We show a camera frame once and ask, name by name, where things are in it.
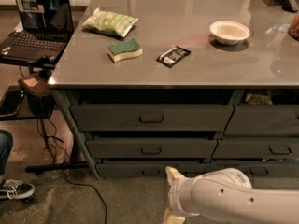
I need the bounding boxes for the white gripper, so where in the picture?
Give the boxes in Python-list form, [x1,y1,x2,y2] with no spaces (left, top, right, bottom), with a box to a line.
[163,166,200,224]

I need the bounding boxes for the grey drawer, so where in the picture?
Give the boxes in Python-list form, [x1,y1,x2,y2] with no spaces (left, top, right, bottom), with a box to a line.
[86,138,217,158]
[206,161,299,177]
[96,160,206,178]
[70,104,233,131]
[225,105,299,137]
[213,137,299,159]

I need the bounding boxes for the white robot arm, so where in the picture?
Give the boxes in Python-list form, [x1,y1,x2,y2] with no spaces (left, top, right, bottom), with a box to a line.
[163,166,299,224]

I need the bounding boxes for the black snack bar wrapper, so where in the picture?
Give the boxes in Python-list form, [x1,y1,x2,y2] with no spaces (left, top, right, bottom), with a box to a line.
[156,46,191,68]

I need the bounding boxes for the green yellow sponge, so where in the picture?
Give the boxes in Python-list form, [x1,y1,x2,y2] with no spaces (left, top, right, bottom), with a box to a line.
[107,38,142,63]

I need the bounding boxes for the black laptop stand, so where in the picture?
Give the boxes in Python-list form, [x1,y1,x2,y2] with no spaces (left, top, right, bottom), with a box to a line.
[0,64,88,175]

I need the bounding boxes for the black white sneaker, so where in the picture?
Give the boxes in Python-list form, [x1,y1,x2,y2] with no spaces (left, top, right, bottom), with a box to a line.
[0,179,36,203]

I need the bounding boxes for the black device with sticker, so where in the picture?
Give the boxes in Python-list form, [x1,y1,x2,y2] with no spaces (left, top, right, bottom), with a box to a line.
[18,73,55,116]

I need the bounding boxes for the blue jeans leg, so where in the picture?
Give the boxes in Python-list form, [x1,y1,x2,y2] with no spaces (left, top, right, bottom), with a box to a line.
[0,130,13,175]

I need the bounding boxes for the white bowl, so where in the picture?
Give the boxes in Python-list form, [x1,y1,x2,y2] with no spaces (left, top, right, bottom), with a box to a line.
[209,21,250,46]

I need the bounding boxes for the green chip bag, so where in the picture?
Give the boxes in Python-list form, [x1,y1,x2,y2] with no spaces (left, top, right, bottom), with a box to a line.
[82,8,138,38]

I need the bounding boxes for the black tablet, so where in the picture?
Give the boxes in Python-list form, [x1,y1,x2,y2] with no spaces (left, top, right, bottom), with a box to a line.
[0,90,24,119]

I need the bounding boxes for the black laptop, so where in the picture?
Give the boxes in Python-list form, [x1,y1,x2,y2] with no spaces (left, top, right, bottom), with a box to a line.
[0,0,74,64]

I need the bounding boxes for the grey metal cabinet frame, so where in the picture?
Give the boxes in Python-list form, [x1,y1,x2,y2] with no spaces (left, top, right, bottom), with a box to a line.
[55,89,299,177]

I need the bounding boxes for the black power cable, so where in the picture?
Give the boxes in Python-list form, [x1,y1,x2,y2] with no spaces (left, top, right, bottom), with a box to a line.
[36,119,108,224]

